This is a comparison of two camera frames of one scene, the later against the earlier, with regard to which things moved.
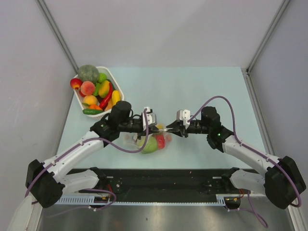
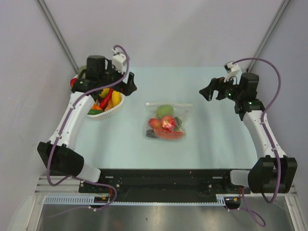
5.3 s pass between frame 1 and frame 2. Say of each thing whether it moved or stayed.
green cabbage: moved
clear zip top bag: moved
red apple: moved
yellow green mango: moved
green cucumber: stayed
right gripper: moved
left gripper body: moved
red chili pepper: stayed
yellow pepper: stayed
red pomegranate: stayed
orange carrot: stayed
